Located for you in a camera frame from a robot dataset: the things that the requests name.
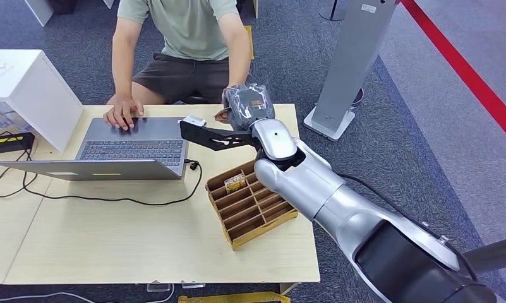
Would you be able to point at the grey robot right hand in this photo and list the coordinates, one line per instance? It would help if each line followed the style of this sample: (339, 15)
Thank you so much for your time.
(248, 104)

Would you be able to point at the person's right hand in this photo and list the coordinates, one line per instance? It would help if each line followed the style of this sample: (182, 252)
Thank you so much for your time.
(123, 113)

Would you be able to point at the person's left hand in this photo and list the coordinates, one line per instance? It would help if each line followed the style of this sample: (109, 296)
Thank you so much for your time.
(222, 118)

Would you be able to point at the person's right forearm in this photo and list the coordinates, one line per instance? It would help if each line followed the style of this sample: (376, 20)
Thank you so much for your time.
(121, 71)

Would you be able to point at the person's left forearm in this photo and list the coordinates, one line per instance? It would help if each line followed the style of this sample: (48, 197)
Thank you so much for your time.
(239, 62)

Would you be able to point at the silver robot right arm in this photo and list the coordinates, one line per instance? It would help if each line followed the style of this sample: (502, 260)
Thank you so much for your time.
(319, 188)

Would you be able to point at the person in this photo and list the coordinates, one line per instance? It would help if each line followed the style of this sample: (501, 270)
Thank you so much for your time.
(190, 25)

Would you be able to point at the wooden slotted card holder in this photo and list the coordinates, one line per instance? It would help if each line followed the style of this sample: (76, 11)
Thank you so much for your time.
(244, 226)

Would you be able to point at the grey laptop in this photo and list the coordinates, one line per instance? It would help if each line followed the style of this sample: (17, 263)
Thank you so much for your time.
(133, 149)

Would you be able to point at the yellow chair part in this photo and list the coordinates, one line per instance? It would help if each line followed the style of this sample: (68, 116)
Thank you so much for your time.
(249, 42)

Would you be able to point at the white cabinet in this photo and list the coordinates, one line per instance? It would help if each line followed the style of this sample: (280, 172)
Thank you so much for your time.
(35, 90)

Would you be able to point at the black round floor base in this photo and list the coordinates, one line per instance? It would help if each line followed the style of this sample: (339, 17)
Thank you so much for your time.
(358, 97)

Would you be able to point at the white furniture panel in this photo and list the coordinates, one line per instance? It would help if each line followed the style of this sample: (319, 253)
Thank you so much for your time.
(41, 11)
(109, 3)

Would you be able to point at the black power adapter yellow label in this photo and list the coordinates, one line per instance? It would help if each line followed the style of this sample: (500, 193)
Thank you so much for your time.
(12, 142)

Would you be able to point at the grey kiosk column stand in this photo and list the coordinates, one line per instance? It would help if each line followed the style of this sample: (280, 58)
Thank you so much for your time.
(353, 54)

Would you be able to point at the clear plastic container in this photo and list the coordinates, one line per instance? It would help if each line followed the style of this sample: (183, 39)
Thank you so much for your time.
(1, 118)

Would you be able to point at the grey round stanchion base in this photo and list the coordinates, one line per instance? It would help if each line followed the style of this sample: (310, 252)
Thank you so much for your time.
(331, 15)

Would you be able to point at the yellow flat object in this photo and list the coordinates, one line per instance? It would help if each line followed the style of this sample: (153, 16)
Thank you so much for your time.
(236, 298)

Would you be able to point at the pale table leg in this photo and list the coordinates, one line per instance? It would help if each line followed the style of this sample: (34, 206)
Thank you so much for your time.
(288, 287)

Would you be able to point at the red floor tape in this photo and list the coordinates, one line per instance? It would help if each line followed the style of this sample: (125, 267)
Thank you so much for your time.
(466, 75)

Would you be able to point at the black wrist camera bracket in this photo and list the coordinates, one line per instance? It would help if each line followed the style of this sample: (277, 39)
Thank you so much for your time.
(202, 136)

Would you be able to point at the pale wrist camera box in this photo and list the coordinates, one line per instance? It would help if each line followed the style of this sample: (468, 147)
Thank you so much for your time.
(194, 121)

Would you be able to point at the clear table bracket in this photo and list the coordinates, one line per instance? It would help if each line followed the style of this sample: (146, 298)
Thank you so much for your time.
(193, 286)
(158, 287)

